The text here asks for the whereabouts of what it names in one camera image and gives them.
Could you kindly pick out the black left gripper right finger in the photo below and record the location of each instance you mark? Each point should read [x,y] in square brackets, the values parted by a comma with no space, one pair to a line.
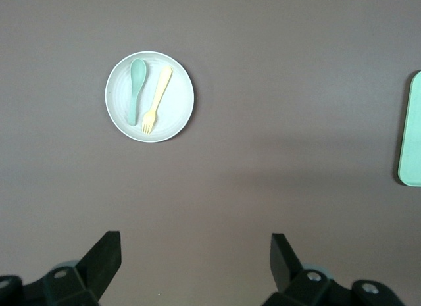
[289,270]

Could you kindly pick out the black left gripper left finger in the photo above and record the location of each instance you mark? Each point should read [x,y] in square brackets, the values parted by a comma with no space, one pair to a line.
[98,263]

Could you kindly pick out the round white plate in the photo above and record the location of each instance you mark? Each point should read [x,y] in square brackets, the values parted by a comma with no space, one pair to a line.
[174,102]

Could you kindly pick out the yellow plastic fork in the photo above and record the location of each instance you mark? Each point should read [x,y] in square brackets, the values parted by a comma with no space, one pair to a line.
[161,89]

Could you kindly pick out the green plastic spoon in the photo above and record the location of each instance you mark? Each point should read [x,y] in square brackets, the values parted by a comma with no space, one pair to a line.
[137,72]

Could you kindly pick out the light green rectangular tray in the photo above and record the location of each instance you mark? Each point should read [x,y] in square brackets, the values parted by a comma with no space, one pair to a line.
[412,138]

